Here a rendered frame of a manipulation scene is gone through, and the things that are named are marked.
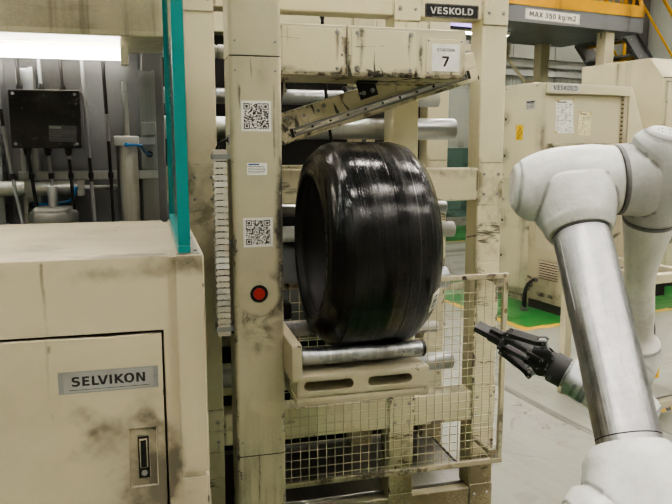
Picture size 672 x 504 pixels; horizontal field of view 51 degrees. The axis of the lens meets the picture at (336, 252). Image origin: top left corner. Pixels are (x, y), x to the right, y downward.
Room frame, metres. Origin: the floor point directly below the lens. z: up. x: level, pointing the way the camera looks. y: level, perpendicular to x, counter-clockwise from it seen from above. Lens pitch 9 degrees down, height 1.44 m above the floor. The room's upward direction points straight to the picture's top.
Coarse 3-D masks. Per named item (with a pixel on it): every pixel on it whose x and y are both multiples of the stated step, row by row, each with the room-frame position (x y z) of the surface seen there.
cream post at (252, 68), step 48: (240, 0) 1.76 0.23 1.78; (240, 48) 1.76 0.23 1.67; (240, 96) 1.76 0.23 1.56; (240, 144) 1.75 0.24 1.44; (240, 192) 1.75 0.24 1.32; (240, 240) 1.75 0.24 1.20; (240, 288) 1.75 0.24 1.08; (240, 336) 1.75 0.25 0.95; (240, 384) 1.75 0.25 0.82; (240, 432) 1.75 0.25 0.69; (240, 480) 1.75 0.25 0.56
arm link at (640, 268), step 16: (624, 224) 1.35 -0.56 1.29; (624, 240) 1.37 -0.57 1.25; (640, 240) 1.32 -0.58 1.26; (656, 240) 1.31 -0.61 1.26; (624, 256) 1.38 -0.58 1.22; (640, 256) 1.34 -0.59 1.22; (656, 256) 1.34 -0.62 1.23; (624, 272) 1.40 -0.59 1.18; (640, 272) 1.36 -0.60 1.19; (656, 272) 1.37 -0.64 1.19; (640, 288) 1.39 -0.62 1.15; (640, 304) 1.44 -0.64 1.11; (640, 320) 1.53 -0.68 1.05; (640, 336) 1.57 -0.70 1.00; (656, 336) 1.62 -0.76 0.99; (656, 352) 1.57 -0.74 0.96; (656, 368) 1.58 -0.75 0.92
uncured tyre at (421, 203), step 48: (336, 144) 1.85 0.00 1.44; (384, 144) 1.87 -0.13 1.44; (336, 192) 1.70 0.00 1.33; (384, 192) 1.70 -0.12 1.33; (432, 192) 1.76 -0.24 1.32; (336, 240) 1.66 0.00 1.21; (384, 240) 1.65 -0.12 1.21; (432, 240) 1.69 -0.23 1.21; (336, 288) 1.66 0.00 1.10; (384, 288) 1.66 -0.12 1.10; (432, 288) 1.70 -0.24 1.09; (336, 336) 1.74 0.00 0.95; (384, 336) 1.76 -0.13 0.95
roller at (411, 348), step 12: (312, 348) 1.74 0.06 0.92; (324, 348) 1.74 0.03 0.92; (336, 348) 1.75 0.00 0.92; (348, 348) 1.75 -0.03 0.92; (360, 348) 1.76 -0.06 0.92; (372, 348) 1.77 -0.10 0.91; (384, 348) 1.77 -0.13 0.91; (396, 348) 1.78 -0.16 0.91; (408, 348) 1.79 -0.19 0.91; (420, 348) 1.80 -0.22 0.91; (312, 360) 1.72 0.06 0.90; (324, 360) 1.73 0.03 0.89; (336, 360) 1.74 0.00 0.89; (348, 360) 1.75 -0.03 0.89; (360, 360) 1.76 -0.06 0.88
